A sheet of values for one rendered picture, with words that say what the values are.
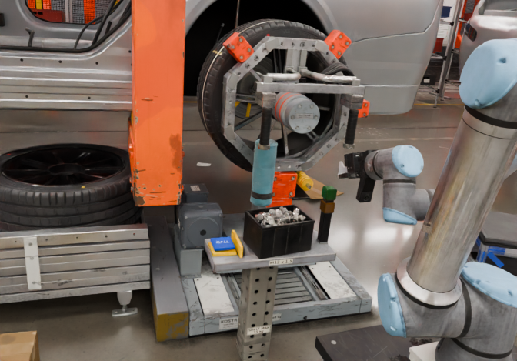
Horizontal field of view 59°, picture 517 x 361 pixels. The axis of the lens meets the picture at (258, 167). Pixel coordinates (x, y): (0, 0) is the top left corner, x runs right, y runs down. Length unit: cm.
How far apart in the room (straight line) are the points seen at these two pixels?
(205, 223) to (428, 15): 151
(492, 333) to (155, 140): 114
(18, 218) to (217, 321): 85
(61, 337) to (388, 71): 189
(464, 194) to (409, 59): 163
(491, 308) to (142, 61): 120
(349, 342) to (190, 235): 80
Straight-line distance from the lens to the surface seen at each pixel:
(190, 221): 192
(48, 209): 191
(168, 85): 157
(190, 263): 207
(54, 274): 191
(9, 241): 186
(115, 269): 190
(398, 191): 131
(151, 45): 154
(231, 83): 177
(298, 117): 172
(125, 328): 197
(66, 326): 202
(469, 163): 93
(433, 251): 106
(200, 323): 187
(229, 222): 225
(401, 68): 251
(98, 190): 191
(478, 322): 124
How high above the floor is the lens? 123
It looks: 19 degrees down
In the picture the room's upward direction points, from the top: 5 degrees clockwise
